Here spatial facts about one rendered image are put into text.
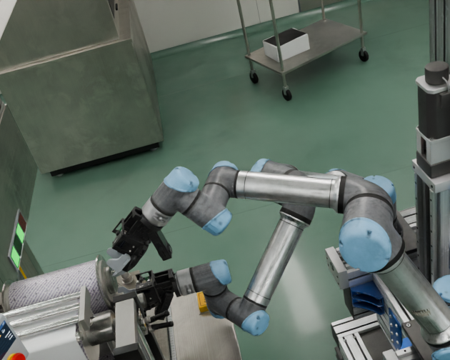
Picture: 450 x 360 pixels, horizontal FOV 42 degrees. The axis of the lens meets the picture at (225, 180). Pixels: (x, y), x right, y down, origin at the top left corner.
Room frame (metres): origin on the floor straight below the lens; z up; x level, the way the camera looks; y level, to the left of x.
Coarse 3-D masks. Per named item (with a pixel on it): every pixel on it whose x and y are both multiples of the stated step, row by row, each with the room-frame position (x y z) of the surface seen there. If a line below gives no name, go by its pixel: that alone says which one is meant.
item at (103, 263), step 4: (100, 264) 1.21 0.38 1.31; (104, 264) 1.24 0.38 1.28; (100, 268) 1.20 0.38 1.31; (100, 272) 1.18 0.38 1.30; (96, 276) 1.18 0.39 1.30; (104, 280) 1.18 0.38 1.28; (104, 284) 1.16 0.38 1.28; (8, 288) 1.22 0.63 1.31; (104, 288) 1.15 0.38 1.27; (8, 292) 1.20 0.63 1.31; (108, 292) 1.16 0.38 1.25; (8, 296) 1.19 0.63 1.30; (108, 296) 1.15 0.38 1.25; (112, 296) 1.18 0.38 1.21; (8, 300) 1.18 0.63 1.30; (112, 300) 1.16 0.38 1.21; (8, 304) 1.17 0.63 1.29; (8, 308) 1.16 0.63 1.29
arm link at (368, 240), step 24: (360, 216) 1.01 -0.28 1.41; (384, 216) 1.01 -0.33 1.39; (360, 240) 0.96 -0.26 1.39; (384, 240) 0.94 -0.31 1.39; (360, 264) 0.95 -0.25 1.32; (384, 264) 0.93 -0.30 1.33; (408, 264) 0.96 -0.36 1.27; (408, 288) 0.94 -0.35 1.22; (432, 288) 0.96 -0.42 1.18; (432, 312) 0.92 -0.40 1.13; (432, 336) 0.91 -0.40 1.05
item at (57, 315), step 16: (32, 304) 0.96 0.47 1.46; (48, 304) 0.95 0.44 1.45; (64, 304) 0.96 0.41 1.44; (80, 304) 0.92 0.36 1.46; (16, 320) 0.93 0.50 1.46; (32, 320) 0.92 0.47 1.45; (48, 320) 0.92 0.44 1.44; (64, 320) 0.89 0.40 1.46; (80, 320) 0.88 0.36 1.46; (32, 336) 0.89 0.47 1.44
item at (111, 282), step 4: (104, 268) 1.22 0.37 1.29; (108, 268) 1.21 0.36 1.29; (104, 272) 1.20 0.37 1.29; (108, 272) 1.20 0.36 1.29; (104, 276) 1.19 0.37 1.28; (108, 276) 1.19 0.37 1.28; (108, 280) 1.18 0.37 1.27; (112, 280) 1.19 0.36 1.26; (116, 280) 1.23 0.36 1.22; (108, 284) 1.17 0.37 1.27; (112, 284) 1.17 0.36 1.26; (116, 284) 1.21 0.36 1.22; (108, 288) 1.17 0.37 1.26; (112, 288) 1.17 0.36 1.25; (116, 288) 1.20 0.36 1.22; (112, 292) 1.17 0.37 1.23
